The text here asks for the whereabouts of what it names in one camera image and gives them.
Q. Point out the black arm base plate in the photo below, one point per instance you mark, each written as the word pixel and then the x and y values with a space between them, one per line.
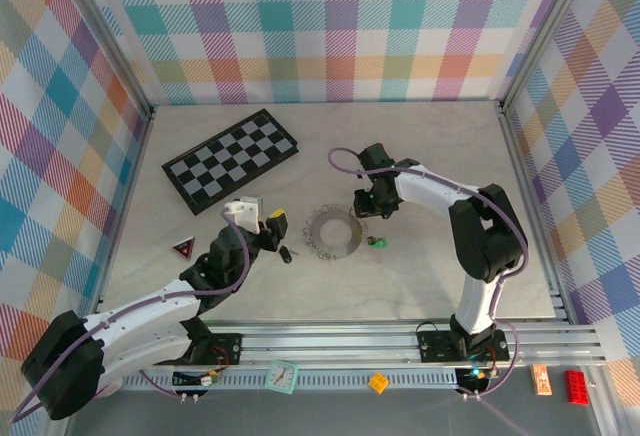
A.
pixel 227 348
pixel 435 348

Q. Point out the orange toy brick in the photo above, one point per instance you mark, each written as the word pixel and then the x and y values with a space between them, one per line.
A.
pixel 378 383

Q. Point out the black and grey chessboard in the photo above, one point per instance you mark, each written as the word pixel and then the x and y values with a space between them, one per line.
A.
pixel 235 161

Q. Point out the small black electronics board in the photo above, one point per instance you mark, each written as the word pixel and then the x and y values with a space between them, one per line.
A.
pixel 472 383
pixel 187 380

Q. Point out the large red toy brick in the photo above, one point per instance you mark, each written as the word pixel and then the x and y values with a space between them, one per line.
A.
pixel 577 387

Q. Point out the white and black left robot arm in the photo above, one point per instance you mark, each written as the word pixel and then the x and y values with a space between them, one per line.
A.
pixel 145 311

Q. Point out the key with black tag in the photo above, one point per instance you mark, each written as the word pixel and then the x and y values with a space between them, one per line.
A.
pixel 286 256

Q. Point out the black triangle token red centre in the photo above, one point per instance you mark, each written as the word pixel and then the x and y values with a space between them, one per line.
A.
pixel 184 248

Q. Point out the aluminium frame post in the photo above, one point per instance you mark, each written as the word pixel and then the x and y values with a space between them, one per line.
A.
pixel 107 38
pixel 547 31

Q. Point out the round metal keyring disc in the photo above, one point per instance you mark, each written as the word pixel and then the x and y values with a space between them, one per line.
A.
pixel 312 233

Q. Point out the teal square clock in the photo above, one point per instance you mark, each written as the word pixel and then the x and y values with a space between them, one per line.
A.
pixel 281 377

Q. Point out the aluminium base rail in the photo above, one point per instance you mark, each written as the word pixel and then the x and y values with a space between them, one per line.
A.
pixel 325 343

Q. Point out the key with green tag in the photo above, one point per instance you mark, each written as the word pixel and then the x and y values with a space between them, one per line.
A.
pixel 380 243

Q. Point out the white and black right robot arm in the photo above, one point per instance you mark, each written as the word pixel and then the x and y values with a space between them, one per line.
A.
pixel 430 186

